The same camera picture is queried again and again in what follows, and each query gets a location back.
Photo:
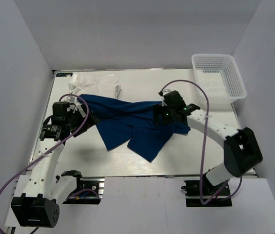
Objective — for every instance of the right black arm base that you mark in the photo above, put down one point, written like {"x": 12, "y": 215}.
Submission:
{"x": 192, "y": 195}

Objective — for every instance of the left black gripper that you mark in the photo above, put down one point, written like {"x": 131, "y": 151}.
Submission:
{"x": 93, "y": 120}

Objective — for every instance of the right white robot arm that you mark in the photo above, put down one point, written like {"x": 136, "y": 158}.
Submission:
{"x": 241, "y": 150}

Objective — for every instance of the blue printed t shirt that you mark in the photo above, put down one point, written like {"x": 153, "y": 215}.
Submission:
{"x": 131, "y": 122}

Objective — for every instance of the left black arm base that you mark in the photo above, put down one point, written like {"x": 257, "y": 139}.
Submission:
{"x": 89, "y": 191}

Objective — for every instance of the white perforated plastic basket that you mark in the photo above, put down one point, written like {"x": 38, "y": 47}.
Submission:
{"x": 219, "y": 77}

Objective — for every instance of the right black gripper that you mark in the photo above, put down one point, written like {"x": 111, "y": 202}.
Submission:
{"x": 159, "y": 109}

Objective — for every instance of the white t shirt stack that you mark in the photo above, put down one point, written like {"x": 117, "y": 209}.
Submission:
{"x": 104, "y": 86}

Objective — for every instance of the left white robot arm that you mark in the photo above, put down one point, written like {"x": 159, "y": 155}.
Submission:
{"x": 38, "y": 204}

